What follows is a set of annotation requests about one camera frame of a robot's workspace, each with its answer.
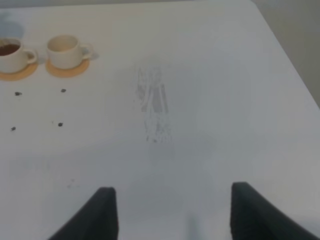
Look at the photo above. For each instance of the right orange coaster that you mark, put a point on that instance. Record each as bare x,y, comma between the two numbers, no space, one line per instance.
67,73

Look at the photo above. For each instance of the right white teacup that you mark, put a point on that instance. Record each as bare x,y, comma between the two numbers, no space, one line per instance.
66,52

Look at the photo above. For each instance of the left white teacup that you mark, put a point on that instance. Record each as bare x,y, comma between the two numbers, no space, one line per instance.
14,57

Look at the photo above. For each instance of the white teacup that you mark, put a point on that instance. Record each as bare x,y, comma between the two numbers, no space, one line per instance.
66,52
14,57

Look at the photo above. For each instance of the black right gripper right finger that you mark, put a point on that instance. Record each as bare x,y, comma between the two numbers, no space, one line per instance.
253,217

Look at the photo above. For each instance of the left orange coaster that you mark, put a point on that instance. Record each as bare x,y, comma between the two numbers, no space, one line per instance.
26,72

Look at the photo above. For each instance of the orange coaster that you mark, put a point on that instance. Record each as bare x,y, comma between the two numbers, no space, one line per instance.
26,72
67,73

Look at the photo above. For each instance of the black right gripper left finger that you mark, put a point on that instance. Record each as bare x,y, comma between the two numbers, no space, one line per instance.
96,220

